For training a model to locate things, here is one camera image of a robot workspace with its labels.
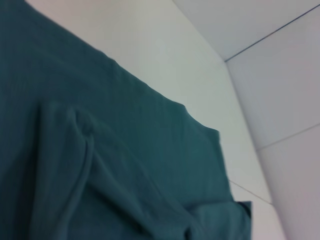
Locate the teal t-shirt with pink print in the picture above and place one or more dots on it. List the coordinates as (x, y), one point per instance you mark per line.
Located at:
(87, 150)

